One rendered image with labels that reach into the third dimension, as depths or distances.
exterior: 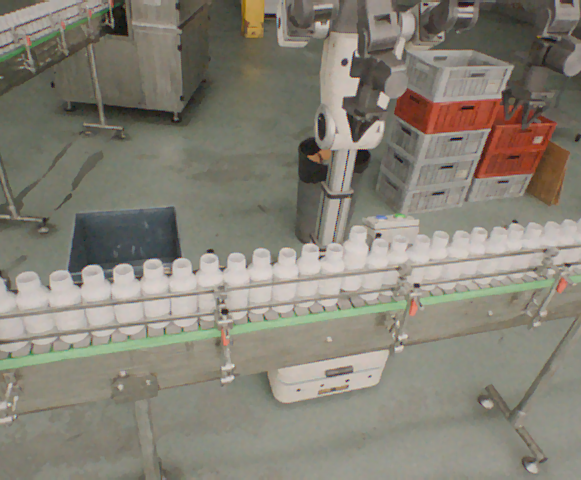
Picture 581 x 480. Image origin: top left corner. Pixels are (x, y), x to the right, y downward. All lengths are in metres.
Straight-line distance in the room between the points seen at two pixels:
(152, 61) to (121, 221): 3.13
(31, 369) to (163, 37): 3.73
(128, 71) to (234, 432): 3.52
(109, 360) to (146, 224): 0.64
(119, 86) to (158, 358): 3.89
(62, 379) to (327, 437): 1.26
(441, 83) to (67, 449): 2.79
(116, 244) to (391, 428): 1.39
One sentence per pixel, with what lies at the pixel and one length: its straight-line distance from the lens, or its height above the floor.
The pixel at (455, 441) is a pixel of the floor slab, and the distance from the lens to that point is 2.25.
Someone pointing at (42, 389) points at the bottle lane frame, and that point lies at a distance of 1.15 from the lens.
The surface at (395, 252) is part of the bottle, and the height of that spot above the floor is 1.14.
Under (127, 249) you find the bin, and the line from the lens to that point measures 1.65.
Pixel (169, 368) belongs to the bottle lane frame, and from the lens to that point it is 1.12.
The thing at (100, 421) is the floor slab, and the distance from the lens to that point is 2.16.
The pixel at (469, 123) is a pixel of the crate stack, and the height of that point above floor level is 0.72.
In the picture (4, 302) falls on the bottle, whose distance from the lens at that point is 1.02.
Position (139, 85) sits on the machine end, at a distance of 4.69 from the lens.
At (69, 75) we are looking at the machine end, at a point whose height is 0.37.
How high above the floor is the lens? 1.78
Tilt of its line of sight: 36 degrees down
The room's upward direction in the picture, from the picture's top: 7 degrees clockwise
